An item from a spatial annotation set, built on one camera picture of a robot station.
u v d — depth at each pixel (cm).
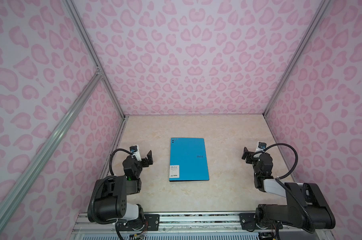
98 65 89
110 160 63
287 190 46
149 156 85
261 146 76
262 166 68
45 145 57
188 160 95
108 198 44
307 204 48
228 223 74
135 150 77
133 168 69
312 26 75
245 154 82
